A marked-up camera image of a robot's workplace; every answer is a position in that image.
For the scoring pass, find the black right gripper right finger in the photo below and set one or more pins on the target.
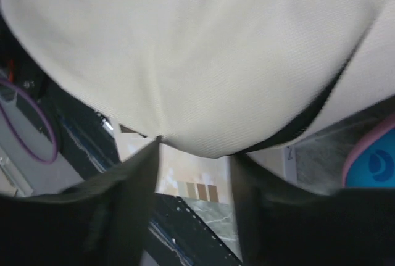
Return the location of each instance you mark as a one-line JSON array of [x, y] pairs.
[[281, 224]]

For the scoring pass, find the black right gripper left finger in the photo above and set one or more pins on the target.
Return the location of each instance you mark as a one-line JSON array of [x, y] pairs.
[[101, 221]]

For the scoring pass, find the beige canvas backpack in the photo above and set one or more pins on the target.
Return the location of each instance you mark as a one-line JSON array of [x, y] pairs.
[[214, 77]]

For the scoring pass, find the coffee cover book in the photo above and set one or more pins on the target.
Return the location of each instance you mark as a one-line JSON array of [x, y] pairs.
[[186, 175]]

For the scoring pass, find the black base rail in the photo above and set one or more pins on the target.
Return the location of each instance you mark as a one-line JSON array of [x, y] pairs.
[[182, 231]]

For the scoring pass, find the pink blue pencil case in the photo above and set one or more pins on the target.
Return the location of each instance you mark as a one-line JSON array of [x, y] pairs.
[[371, 161]]

